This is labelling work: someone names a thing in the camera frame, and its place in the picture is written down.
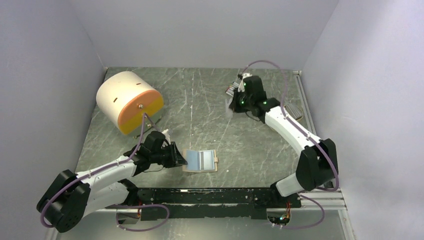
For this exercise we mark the pack of coloured marker pens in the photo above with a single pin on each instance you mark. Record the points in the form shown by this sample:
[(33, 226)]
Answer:
[(232, 88)]

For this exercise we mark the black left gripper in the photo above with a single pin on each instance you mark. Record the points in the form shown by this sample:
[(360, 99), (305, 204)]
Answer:
[(176, 158)]

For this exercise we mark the stack of cards in tray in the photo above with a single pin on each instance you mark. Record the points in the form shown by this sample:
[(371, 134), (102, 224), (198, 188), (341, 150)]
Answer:
[(294, 111)]

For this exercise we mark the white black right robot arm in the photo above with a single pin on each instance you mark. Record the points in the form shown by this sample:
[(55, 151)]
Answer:
[(317, 163)]

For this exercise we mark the beige oval plastic tray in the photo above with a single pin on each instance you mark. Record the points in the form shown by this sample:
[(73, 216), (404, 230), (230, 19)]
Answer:
[(285, 119)]

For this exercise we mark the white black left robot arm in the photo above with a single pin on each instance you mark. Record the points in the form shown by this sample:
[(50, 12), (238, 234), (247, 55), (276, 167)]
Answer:
[(72, 196)]

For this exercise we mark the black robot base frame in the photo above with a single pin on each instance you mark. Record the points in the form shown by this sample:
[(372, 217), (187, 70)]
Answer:
[(192, 203)]

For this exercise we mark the round pink yellow drawer box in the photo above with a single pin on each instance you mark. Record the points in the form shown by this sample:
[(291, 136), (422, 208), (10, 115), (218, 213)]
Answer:
[(119, 98)]

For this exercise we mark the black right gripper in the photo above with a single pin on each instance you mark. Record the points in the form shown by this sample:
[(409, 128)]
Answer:
[(234, 106)]

